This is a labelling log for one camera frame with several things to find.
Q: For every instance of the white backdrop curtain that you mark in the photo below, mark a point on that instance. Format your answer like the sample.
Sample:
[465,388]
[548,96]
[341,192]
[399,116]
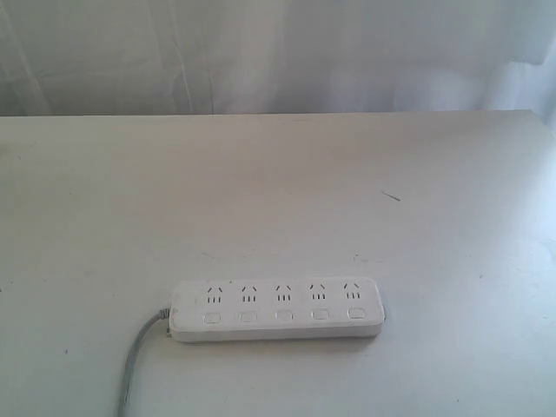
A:
[233,57]

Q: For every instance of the white five-outlet power strip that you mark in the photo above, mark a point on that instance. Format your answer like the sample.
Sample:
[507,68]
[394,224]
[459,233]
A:
[278,309]

